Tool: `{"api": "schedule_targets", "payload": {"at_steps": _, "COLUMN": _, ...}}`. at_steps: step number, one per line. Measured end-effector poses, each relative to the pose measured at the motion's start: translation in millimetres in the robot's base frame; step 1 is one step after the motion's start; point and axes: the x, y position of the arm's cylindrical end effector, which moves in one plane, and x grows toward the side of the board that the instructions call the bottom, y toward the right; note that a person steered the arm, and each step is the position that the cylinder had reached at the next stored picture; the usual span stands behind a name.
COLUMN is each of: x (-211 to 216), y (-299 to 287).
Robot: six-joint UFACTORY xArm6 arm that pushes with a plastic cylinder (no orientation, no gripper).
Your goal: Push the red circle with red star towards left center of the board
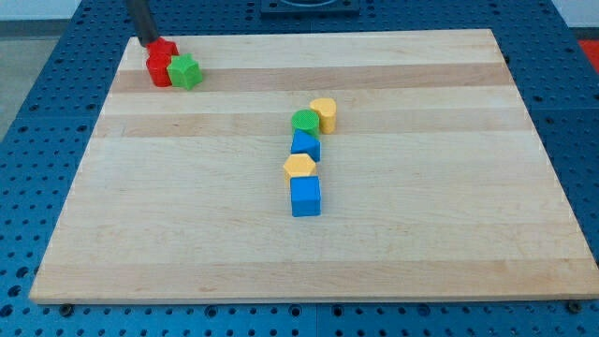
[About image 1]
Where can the red circle block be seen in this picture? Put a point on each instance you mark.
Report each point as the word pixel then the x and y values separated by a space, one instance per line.
pixel 157 65

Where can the red star block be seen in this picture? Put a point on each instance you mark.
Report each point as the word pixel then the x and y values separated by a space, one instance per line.
pixel 162 46

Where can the green circle block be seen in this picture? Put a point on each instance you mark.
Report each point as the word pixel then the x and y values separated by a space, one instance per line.
pixel 307 121

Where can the wooden board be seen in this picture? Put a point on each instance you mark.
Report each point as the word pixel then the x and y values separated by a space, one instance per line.
pixel 435 185

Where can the green star block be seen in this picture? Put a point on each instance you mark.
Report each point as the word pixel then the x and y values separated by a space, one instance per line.
pixel 184 71

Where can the yellow hexagon block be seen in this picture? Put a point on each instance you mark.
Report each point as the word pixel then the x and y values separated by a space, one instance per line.
pixel 298 165

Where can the blue cube block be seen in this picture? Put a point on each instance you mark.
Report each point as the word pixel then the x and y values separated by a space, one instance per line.
pixel 305 196

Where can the blue triangle block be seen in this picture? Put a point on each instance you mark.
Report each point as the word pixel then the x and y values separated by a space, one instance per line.
pixel 304 143

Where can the yellow heart block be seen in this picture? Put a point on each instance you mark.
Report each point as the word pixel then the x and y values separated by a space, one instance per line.
pixel 326 109

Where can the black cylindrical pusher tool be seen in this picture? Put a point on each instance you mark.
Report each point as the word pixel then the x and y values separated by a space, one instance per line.
pixel 143 21

